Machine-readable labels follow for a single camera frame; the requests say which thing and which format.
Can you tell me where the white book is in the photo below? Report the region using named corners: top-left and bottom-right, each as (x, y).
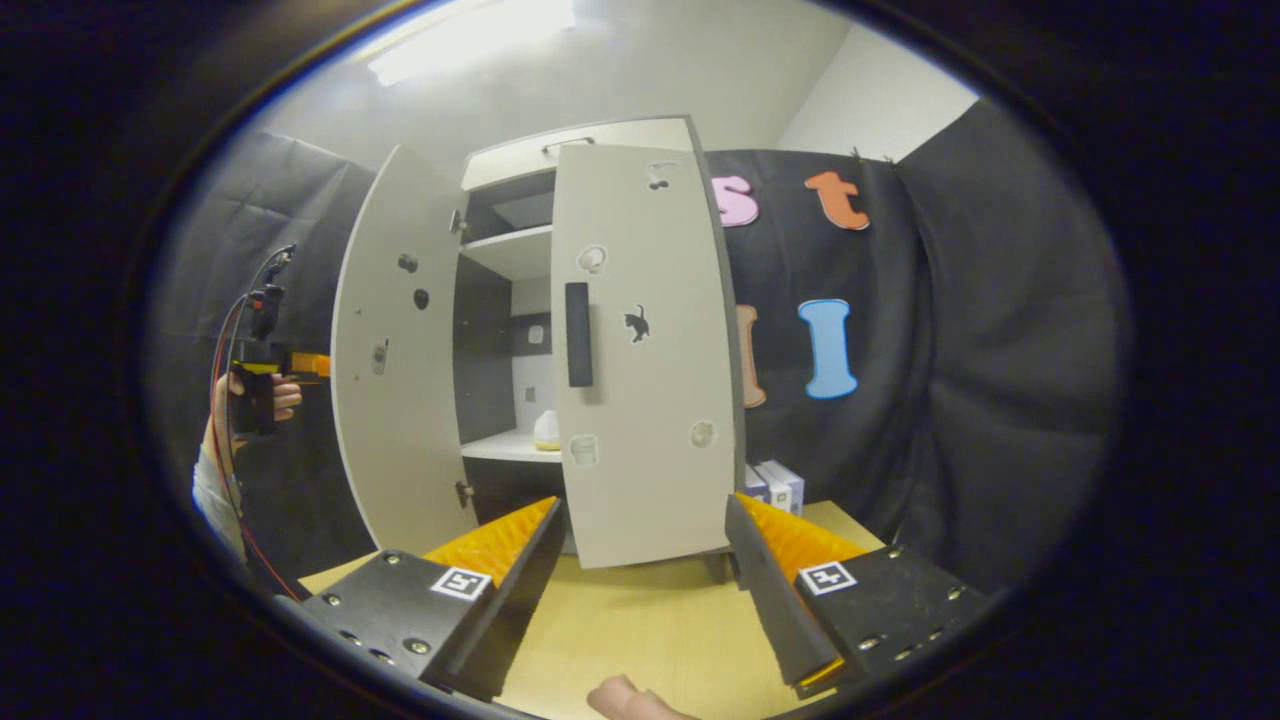
top-left (752, 465), bottom-right (791, 514)

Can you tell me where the black backdrop cloth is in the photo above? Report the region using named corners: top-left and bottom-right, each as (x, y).
top-left (150, 95), bottom-right (1136, 601)

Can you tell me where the white shoe cabinet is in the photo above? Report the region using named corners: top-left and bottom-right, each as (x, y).
top-left (330, 115), bottom-right (748, 586)

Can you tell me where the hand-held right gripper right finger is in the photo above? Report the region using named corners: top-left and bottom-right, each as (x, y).
top-left (725, 492), bottom-right (991, 698)

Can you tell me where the white cabinet drawer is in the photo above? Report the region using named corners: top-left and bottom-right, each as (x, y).
top-left (460, 116), bottom-right (696, 191)

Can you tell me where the red and black cable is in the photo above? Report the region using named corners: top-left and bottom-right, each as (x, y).
top-left (207, 245), bottom-right (301, 601)

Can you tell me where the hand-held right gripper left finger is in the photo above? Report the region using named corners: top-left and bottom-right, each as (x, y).
top-left (300, 497), bottom-right (567, 703)

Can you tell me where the white shoe cabinet door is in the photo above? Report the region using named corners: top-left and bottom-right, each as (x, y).
top-left (550, 140), bottom-right (746, 571)
top-left (330, 145), bottom-right (479, 557)

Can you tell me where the black door handle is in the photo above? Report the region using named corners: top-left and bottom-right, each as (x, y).
top-left (566, 282), bottom-right (594, 388)

